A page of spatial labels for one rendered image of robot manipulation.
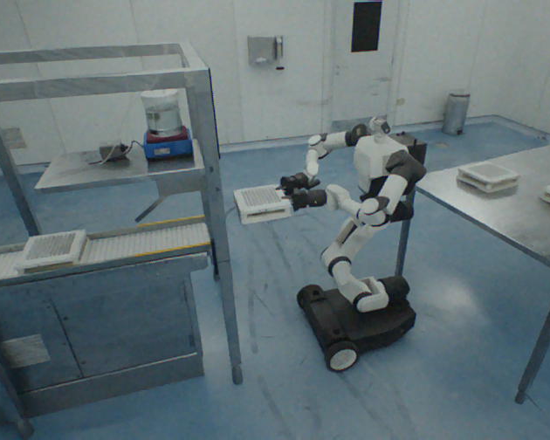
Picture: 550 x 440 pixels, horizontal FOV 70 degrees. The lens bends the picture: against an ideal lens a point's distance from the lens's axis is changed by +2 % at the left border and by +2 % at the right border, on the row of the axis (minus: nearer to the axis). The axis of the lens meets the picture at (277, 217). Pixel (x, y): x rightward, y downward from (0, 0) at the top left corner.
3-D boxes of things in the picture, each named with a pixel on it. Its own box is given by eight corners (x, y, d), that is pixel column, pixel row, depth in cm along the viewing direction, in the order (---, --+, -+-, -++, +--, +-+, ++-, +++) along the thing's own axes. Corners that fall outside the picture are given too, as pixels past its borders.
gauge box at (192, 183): (202, 182, 200) (197, 144, 190) (204, 190, 191) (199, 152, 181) (158, 188, 196) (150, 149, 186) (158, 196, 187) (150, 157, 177)
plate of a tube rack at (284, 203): (240, 216, 182) (240, 211, 181) (232, 194, 202) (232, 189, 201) (291, 207, 187) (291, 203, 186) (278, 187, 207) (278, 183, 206)
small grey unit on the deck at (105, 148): (130, 152, 175) (127, 138, 172) (129, 157, 169) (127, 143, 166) (101, 154, 172) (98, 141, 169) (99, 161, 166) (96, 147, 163)
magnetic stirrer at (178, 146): (190, 140, 186) (188, 122, 181) (195, 156, 168) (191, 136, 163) (147, 146, 181) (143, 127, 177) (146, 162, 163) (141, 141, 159)
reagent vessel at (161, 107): (183, 125, 177) (176, 82, 168) (185, 135, 165) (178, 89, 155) (148, 128, 174) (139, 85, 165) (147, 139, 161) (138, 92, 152)
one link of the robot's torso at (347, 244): (331, 266, 239) (381, 208, 228) (342, 284, 225) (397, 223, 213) (312, 256, 232) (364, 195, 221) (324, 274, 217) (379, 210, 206)
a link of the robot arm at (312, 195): (295, 192, 185) (319, 190, 186) (292, 184, 193) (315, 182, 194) (294, 216, 191) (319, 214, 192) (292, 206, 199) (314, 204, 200)
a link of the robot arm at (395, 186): (390, 230, 174) (410, 190, 179) (380, 216, 165) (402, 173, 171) (367, 225, 182) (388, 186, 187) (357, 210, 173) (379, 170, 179)
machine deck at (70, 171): (197, 146, 191) (196, 138, 189) (205, 176, 159) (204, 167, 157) (59, 161, 178) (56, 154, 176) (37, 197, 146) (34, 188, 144)
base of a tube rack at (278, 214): (241, 224, 184) (241, 220, 183) (233, 202, 205) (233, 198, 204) (291, 216, 189) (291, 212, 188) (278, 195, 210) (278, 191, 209)
